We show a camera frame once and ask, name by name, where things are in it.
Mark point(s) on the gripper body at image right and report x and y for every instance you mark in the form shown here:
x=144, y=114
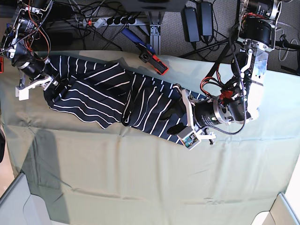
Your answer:
x=201, y=113

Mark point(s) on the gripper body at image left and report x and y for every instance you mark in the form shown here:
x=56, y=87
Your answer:
x=39, y=72

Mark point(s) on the navy white striped T-shirt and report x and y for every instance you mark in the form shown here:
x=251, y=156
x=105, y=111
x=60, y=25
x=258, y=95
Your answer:
x=106, y=93

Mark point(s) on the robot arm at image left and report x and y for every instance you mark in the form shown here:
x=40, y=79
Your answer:
x=17, y=41

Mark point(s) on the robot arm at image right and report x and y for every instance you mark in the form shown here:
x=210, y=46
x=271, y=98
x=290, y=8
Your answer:
x=241, y=96

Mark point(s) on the orange clamp at left edge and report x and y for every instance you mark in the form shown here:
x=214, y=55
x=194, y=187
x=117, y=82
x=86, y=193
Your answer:
x=1, y=64

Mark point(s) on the blue orange bar clamp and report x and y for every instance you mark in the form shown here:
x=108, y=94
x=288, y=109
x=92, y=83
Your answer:
x=147, y=55

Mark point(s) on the grey power strip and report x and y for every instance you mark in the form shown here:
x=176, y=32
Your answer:
x=98, y=22

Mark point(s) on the black object at left edge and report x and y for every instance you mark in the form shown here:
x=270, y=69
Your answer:
x=2, y=145

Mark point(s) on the black power adapter left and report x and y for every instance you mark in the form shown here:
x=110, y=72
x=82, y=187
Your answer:
x=190, y=24

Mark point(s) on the black power adapter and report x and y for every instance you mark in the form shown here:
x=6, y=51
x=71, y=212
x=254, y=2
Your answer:
x=190, y=24
x=206, y=19

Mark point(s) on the green table cloth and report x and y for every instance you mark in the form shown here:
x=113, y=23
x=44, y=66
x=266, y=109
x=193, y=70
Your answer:
x=87, y=175

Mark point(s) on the black power adapter right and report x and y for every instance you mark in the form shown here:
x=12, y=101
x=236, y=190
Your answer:
x=206, y=19

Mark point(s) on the black tripod stand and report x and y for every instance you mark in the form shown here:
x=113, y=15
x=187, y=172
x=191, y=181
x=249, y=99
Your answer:
x=286, y=44

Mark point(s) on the grey bin at left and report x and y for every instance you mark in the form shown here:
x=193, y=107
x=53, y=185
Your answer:
x=19, y=207

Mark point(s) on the grey bin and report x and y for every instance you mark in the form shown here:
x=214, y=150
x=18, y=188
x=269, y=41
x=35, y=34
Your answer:
x=281, y=213
x=19, y=207

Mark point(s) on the grey bin at right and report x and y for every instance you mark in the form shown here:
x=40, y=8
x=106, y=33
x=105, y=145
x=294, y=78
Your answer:
x=281, y=213

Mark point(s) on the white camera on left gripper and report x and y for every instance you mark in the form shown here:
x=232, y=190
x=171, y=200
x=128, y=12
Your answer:
x=188, y=138

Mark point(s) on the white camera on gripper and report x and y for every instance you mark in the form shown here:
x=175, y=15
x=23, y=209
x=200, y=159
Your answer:
x=188, y=138
x=22, y=93

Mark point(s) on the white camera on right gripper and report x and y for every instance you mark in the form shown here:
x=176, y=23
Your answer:
x=22, y=93

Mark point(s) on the aluminium frame post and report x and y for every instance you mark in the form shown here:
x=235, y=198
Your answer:
x=155, y=19

